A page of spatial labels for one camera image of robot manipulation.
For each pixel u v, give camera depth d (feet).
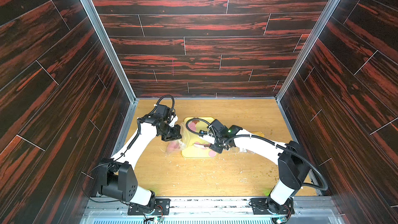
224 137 2.07
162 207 2.40
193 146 3.11
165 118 2.24
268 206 2.17
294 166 1.47
